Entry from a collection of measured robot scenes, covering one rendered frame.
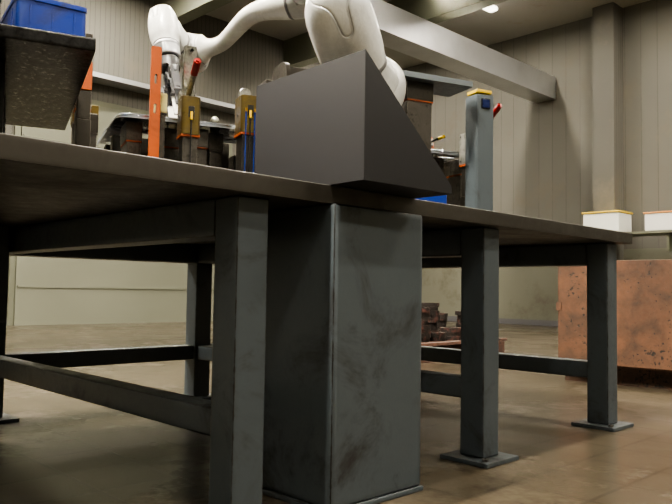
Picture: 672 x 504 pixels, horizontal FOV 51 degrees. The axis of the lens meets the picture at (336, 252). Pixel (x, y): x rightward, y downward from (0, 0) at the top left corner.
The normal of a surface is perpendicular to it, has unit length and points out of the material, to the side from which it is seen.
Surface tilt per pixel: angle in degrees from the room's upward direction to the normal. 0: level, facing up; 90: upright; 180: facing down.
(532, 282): 90
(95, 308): 90
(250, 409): 90
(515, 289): 90
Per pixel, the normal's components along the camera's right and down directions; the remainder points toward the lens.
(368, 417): 0.69, -0.03
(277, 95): -0.74, -0.05
